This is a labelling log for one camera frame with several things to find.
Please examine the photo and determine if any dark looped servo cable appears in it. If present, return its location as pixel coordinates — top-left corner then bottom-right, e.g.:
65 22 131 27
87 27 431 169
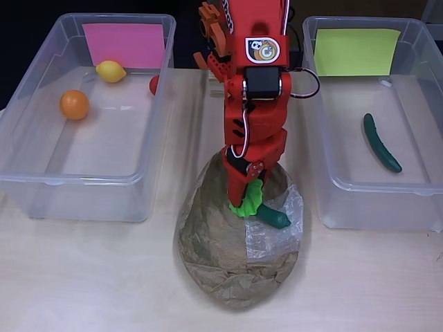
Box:
289 67 321 100

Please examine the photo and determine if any clear plastic bin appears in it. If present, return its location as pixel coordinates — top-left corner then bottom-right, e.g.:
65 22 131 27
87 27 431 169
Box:
0 12 177 223
302 15 443 232

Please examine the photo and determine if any white gripper servo cable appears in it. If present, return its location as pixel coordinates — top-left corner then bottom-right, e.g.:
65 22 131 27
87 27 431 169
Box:
228 103 253 158

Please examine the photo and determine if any dark green toy cucumber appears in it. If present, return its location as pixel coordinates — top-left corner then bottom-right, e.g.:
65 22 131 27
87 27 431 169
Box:
362 113 404 173
258 203 291 229

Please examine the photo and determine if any yellow paper note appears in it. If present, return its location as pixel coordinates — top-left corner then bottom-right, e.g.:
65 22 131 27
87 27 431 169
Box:
314 28 402 77

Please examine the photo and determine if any black base cable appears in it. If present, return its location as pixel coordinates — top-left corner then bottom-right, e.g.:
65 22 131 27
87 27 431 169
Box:
286 6 302 53

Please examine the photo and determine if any green toy lettuce leaf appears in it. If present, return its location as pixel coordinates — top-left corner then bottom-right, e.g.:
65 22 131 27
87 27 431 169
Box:
228 178 264 218

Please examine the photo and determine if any yellow toy lemon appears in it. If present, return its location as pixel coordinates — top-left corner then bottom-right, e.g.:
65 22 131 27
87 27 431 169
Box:
96 60 127 84

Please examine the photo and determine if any pink paper note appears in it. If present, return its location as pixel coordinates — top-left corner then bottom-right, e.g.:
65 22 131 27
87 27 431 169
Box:
82 23 165 69

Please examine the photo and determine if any toy orange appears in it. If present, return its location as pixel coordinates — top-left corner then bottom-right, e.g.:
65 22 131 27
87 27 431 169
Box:
59 89 91 121

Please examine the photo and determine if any crumpled brown paper bag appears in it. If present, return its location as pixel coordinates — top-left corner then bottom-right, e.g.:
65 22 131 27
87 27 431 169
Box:
176 148 305 311

